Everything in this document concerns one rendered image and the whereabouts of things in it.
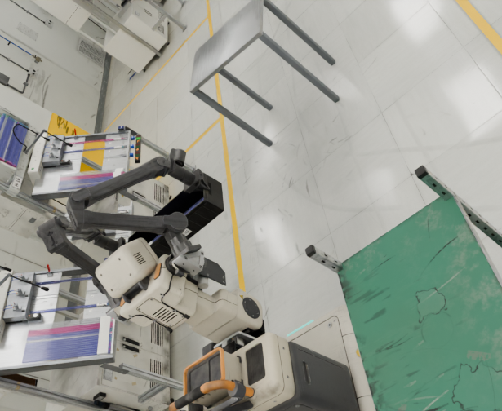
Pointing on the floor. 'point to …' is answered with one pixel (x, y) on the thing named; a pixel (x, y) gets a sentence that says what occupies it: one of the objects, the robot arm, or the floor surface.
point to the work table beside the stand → (234, 28)
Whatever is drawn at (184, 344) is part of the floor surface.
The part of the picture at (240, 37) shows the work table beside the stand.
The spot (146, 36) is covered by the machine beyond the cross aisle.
